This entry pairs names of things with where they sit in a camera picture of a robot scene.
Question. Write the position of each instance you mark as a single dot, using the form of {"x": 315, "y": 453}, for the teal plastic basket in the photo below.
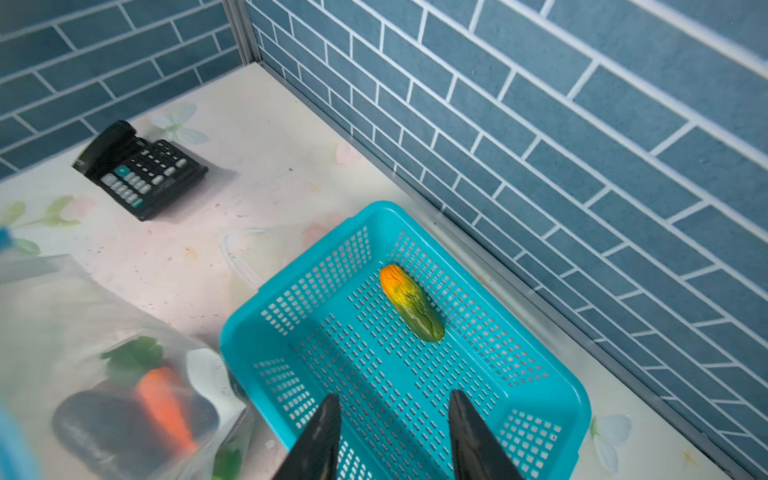
{"x": 322, "y": 325}

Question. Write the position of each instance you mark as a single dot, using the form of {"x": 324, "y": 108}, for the green toy leaf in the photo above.
{"x": 128, "y": 363}

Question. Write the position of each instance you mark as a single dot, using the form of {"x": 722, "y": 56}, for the black desk calculator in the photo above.
{"x": 144, "y": 178}

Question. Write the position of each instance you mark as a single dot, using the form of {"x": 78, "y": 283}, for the black toy eggplant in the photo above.
{"x": 108, "y": 432}

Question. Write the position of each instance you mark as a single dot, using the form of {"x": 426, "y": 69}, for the orange toy carrot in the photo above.
{"x": 158, "y": 393}

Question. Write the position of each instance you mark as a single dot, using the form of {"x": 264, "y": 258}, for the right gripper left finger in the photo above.
{"x": 315, "y": 453}

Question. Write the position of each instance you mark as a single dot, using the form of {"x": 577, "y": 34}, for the clear zip top bag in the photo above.
{"x": 55, "y": 322}

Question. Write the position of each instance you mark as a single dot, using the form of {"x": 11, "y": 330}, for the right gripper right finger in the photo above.
{"x": 476, "y": 454}

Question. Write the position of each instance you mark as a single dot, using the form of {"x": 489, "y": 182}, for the orange green toy cucumber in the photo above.
{"x": 411, "y": 303}

